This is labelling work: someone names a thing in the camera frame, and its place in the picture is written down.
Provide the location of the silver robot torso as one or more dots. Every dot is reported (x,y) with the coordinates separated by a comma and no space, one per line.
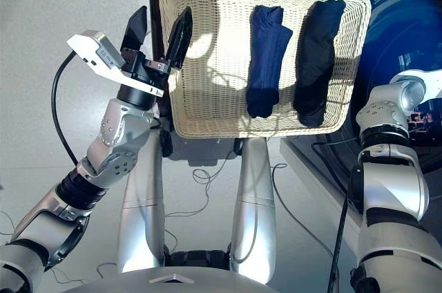
(172,284)

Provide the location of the pale woven laundry basket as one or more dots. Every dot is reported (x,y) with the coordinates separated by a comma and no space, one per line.
(214,65)

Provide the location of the black cloth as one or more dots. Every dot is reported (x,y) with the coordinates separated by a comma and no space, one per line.
(316,65)

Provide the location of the grey washing machine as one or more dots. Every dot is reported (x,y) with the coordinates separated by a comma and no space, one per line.
(390,30)

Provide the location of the navy blue cloth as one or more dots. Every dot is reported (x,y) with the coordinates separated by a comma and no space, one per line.
(267,65)

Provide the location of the black robot hip section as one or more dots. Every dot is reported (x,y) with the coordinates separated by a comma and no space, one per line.
(197,258)

